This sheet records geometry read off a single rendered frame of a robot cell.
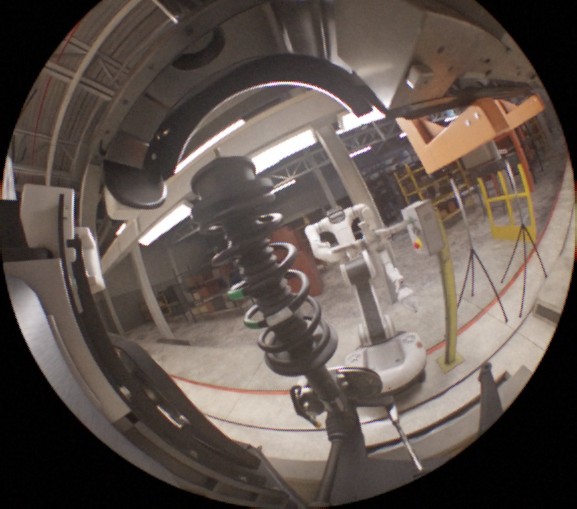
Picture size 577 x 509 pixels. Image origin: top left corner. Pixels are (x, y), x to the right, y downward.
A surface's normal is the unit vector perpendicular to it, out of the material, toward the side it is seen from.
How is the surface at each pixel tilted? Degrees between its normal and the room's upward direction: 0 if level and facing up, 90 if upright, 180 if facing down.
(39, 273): 90
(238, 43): 159
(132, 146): 123
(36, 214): 90
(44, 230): 90
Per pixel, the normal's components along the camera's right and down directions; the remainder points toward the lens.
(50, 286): 0.89, -0.40
